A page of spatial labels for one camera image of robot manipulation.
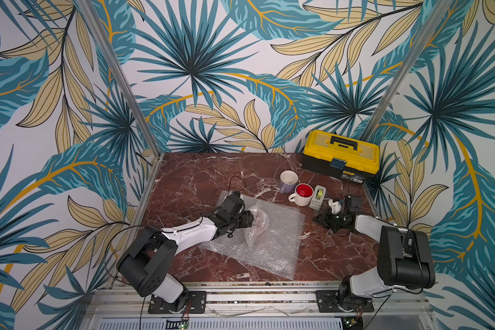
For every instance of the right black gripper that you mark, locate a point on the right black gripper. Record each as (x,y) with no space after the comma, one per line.
(332,220)

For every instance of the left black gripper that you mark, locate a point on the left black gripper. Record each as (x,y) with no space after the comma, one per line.
(247,221)

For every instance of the clear bubble wrap sheet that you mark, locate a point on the clear bubble wrap sheet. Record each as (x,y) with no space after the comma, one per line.
(276,251)

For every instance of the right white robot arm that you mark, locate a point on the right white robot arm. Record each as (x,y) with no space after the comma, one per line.
(404,259)

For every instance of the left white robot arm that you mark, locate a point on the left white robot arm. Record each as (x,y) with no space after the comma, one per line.
(146,262)

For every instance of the small green white box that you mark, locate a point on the small green white box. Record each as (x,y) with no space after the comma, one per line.
(318,197)

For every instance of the white mug red inside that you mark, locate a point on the white mug red inside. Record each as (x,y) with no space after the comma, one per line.
(302,195)

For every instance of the yellow black toolbox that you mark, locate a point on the yellow black toolbox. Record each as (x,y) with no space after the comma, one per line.
(340,157)

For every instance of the lavender mug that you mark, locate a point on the lavender mug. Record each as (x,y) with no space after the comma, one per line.
(288,182)

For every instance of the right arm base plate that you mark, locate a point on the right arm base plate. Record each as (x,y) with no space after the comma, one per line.
(331,301)

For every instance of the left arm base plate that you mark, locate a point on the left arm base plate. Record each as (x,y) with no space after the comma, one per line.
(190,302)

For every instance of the front aluminium rail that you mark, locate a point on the front aluminium rail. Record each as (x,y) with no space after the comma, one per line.
(257,305)

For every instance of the left aluminium frame post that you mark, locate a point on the left aluminium frame post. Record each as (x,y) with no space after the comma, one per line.
(96,28)

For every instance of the aluminium frame post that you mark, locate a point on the aluminium frame post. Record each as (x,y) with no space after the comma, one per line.
(96,28)
(410,59)

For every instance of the right aluminium frame post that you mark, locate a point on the right aluminium frame post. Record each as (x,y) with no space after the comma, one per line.
(410,59)

